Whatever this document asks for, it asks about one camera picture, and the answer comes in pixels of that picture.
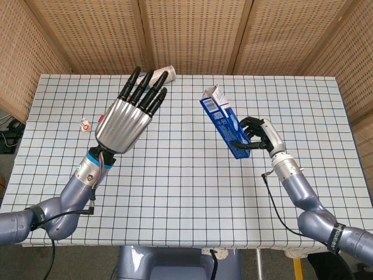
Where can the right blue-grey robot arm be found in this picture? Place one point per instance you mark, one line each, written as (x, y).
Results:
(303, 192)

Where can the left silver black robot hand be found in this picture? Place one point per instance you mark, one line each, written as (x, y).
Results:
(122, 125)

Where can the white cylinder can blue label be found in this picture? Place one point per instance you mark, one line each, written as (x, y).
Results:
(170, 73)

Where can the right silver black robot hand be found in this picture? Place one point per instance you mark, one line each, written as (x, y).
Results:
(272, 138)

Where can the white power socket strip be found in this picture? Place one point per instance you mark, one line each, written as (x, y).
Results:
(220, 253)

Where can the blue-grey robot torso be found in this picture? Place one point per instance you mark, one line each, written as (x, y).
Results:
(175, 265)

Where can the woven bamboo folding screen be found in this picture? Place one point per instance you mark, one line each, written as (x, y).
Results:
(192, 32)

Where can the blue white carton box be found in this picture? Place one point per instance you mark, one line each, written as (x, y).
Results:
(224, 122)

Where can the white orange wrapped candy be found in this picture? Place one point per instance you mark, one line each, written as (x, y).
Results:
(85, 124)

